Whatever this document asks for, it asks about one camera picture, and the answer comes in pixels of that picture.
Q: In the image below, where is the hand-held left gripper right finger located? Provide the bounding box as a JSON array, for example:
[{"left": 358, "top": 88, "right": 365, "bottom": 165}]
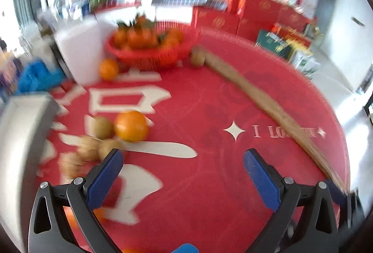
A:
[{"left": 243, "top": 148, "right": 340, "bottom": 253}]

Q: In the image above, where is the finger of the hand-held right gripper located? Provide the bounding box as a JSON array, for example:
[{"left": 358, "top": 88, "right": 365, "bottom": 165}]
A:
[{"left": 326, "top": 179, "right": 365, "bottom": 230}]

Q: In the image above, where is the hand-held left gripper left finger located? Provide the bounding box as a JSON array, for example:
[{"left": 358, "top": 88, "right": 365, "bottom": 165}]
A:
[{"left": 28, "top": 149, "right": 124, "bottom": 253}]

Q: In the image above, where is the tan wrinkled fruit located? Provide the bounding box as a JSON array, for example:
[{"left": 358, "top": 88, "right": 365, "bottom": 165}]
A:
[
  {"left": 190, "top": 47, "right": 207, "bottom": 68},
  {"left": 76, "top": 136, "right": 101, "bottom": 162},
  {"left": 58, "top": 152, "right": 85, "bottom": 179},
  {"left": 91, "top": 116, "right": 115, "bottom": 139},
  {"left": 97, "top": 139, "right": 123, "bottom": 160}
]

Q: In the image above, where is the large orange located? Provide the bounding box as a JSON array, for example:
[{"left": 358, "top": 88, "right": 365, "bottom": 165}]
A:
[{"left": 114, "top": 111, "right": 149, "bottom": 143}]

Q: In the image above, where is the white rectangular tray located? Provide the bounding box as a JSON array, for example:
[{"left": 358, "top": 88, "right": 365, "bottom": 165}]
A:
[{"left": 0, "top": 93, "right": 60, "bottom": 245}]

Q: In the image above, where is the long wooden strip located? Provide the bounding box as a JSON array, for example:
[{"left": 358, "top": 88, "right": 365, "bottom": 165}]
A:
[{"left": 201, "top": 49, "right": 349, "bottom": 194}]

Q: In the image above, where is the round red printed mat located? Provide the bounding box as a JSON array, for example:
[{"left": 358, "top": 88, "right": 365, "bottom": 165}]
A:
[{"left": 38, "top": 27, "right": 350, "bottom": 253}]

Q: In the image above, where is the white and green box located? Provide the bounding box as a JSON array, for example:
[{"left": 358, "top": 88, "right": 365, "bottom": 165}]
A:
[{"left": 290, "top": 50, "right": 319, "bottom": 79}]

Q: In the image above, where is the blue cloth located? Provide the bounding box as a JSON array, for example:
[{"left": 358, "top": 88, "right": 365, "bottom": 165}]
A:
[{"left": 17, "top": 58, "right": 66, "bottom": 94}]

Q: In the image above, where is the red plastic basket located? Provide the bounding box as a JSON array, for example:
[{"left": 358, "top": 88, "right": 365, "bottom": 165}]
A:
[{"left": 105, "top": 21, "right": 201, "bottom": 70}]

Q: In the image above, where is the white paper towel roll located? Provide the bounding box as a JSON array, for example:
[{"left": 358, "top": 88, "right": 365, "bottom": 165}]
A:
[{"left": 54, "top": 15, "right": 117, "bottom": 86}]

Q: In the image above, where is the green gift box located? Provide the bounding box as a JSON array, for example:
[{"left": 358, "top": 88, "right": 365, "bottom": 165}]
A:
[{"left": 256, "top": 30, "right": 293, "bottom": 59}]

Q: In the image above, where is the pile of oranges with leaves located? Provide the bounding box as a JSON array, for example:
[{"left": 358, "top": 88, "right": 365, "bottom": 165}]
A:
[{"left": 112, "top": 12, "right": 184, "bottom": 51}]

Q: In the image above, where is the red gift box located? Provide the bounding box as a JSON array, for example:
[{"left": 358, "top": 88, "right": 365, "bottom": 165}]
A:
[
  {"left": 236, "top": 18, "right": 276, "bottom": 41},
  {"left": 277, "top": 5, "right": 311, "bottom": 32},
  {"left": 227, "top": 0, "right": 244, "bottom": 16},
  {"left": 192, "top": 7, "right": 241, "bottom": 35},
  {"left": 242, "top": 0, "right": 282, "bottom": 22}
]

